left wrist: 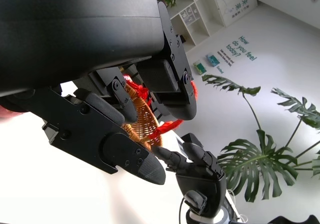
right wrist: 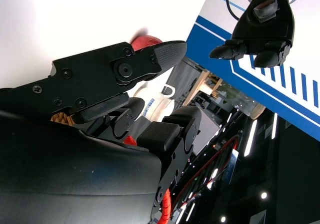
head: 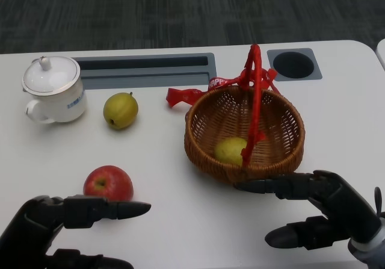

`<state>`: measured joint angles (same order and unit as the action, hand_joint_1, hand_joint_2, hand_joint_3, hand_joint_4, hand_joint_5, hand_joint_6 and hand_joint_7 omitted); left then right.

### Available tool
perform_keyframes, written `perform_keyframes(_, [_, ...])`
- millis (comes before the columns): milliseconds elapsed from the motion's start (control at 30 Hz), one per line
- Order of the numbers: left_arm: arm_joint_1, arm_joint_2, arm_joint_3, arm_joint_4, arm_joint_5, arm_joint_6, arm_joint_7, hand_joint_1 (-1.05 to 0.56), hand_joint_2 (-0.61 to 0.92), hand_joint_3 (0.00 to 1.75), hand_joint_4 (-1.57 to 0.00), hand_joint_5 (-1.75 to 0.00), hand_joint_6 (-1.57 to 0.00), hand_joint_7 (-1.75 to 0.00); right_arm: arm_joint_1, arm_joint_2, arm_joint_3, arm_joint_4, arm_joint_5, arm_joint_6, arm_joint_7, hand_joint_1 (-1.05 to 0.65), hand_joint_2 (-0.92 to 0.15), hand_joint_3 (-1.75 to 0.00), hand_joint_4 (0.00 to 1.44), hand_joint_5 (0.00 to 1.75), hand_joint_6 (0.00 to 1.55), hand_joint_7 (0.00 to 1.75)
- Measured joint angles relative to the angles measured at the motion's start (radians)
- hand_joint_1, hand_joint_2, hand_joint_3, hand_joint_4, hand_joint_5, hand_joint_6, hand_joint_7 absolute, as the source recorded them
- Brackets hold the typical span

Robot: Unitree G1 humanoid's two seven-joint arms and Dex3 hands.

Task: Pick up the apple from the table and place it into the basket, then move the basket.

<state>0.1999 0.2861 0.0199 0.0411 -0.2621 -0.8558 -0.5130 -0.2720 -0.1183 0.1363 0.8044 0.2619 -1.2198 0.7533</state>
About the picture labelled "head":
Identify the white ceramic mug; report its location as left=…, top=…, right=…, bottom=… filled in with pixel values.
left=24, top=70, right=88, bottom=124

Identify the green pear with stem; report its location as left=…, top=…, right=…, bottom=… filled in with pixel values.
left=103, top=91, right=140, bottom=130

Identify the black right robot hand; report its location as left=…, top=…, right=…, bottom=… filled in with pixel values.
left=234, top=170, right=379, bottom=250

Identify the yellow-green pear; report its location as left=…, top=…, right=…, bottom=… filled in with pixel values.
left=214, top=137, right=248, bottom=166

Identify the red apple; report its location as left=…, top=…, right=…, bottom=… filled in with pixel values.
left=83, top=165, right=134, bottom=203

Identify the grey table slot tray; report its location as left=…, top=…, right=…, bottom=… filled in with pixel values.
left=72, top=52, right=217, bottom=90

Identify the white mug lid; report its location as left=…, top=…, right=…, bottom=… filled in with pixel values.
left=21, top=55, right=81, bottom=96

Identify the grey table cup holder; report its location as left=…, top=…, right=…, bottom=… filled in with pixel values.
left=266, top=48, right=322, bottom=82

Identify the white neighbouring table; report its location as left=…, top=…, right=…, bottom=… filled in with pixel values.
left=376, top=39, right=385, bottom=71

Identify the wicker basket with red handle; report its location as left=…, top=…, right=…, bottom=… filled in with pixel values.
left=183, top=44, right=306, bottom=183

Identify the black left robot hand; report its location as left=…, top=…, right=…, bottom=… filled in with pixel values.
left=0, top=194, right=152, bottom=269

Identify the red printed ribbon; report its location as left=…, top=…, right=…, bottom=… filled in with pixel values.
left=164, top=68, right=282, bottom=109

